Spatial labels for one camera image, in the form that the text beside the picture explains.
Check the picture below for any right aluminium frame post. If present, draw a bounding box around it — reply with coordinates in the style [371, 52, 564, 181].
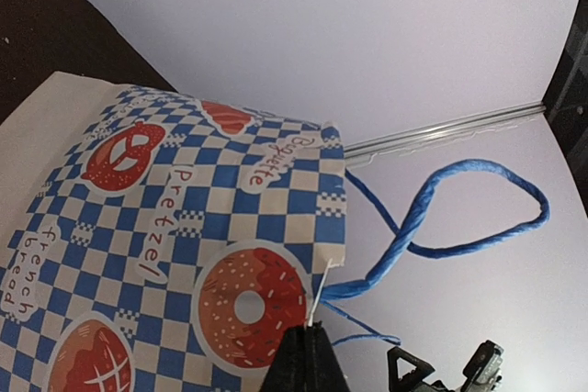
[345, 102, 546, 169]

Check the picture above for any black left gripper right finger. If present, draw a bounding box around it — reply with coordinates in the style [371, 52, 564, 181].
[305, 322, 350, 392]

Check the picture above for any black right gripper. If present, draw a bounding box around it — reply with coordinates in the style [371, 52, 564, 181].
[387, 341, 503, 392]

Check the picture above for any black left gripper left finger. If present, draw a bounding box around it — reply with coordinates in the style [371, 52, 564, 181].
[260, 325, 306, 392]

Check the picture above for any blue checkered paper bag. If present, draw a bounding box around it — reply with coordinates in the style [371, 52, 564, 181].
[0, 70, 550, 392]

